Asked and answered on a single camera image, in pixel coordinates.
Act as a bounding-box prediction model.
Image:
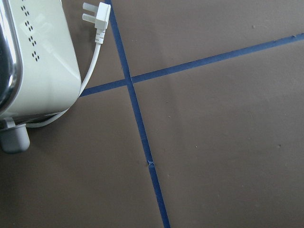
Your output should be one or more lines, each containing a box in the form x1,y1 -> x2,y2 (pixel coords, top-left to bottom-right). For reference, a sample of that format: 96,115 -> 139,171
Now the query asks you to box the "white toaster appliance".
0,0 -> 81,154

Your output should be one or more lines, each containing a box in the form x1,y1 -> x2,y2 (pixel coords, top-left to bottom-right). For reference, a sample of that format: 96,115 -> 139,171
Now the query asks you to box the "white power plug with cable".
23,1 -> 112,129

